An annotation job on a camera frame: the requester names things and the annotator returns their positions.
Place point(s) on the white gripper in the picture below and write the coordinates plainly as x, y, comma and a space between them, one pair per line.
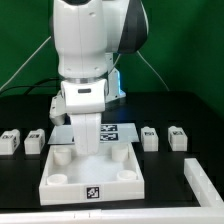
84, 104

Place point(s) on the white square tabletop part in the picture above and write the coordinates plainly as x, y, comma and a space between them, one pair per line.
113, 174

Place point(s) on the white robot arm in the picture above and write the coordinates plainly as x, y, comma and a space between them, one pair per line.
84, 32

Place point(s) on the white L-shaped obstacle fence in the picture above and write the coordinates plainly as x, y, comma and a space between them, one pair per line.
210, 211

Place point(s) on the white marker base plate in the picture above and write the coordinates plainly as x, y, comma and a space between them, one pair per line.
121, 132

